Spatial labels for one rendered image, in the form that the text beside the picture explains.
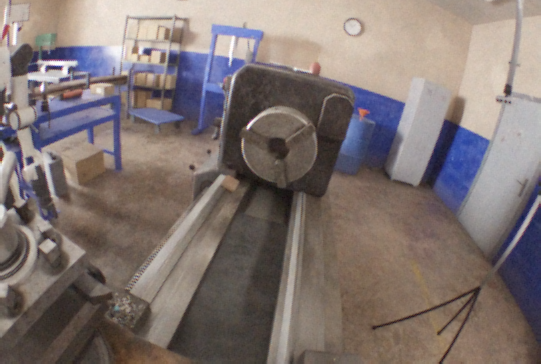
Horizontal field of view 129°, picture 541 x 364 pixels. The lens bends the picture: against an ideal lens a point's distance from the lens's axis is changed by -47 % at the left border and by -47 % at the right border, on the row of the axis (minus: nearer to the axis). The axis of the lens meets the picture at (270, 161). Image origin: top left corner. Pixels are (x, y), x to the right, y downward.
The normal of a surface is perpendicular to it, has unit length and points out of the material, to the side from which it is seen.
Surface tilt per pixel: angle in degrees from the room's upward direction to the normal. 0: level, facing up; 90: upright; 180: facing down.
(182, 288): 0
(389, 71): 90
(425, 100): 90
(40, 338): 0
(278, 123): 90
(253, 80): 90
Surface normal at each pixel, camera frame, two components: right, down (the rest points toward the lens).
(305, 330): 0.21, -0.90
